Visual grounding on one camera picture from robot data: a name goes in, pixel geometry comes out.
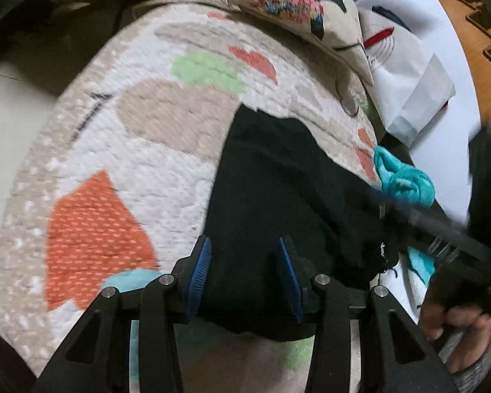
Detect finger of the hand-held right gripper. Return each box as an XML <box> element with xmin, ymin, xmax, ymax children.
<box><xmin>370</xmin><ymin>190</ymin><xmax>491</xmax><ymax>263</ymax></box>

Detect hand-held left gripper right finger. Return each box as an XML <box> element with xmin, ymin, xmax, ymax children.
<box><xmin>279</xmin><ymin>236</ymin><xmax>459</xmax><ymax>393</ymax></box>

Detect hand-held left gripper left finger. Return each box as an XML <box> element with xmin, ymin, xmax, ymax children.
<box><xmin>33</xmin><ymin>235</ymin><xmax>212</xmax><ymax>393</ymax></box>

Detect black pants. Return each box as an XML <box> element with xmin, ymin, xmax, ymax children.
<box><xmin>202</xmin><ymin>104</ymin><xmax>402</xmax><ymax>342</ymax></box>

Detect person's right forearm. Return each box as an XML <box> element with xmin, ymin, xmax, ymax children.
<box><xmin>454</xmin><ymin>342</ymin><xmax>491</xmax><ymax>393</ymax></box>

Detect person's right hand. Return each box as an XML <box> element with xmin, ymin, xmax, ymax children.
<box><xmin>419</xmin><ymin>295</ymin><xmax>491</xmax><ymax>375</ymax></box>

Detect teal fluffy cloth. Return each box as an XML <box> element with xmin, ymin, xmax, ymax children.
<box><xmin>372</xmin><ymin>145</ymin><xmax>436</xmax><ymax>207</ymax></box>

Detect round patterned rug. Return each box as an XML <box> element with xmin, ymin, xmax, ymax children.
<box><xmin>0</xmin><ymin>0</ymin><xmax>393</xmax><ymax>393</ymax></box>

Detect white printed bag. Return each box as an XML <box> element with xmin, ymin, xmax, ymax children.
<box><xmin>358</xmin><ymin>6</ymin><xmax>457</xmax><ymax>146</ymax></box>

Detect white sheet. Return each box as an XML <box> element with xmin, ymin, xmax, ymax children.
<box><xmin>356</xmin><ymin>0</ymin><xmax>481</xmax><ymax>226</ymax></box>

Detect wooden stepped board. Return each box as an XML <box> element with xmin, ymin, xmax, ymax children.
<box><xmin>411</xmin><ymin>0</ymin><xmax>491</xmax><ymax>119</ymax></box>

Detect patterned beige cushion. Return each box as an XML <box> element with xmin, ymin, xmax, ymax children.
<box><xmin>229</xmin><ymin>0</ymin><xmax>375</xmax><ymax>86</ymax></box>

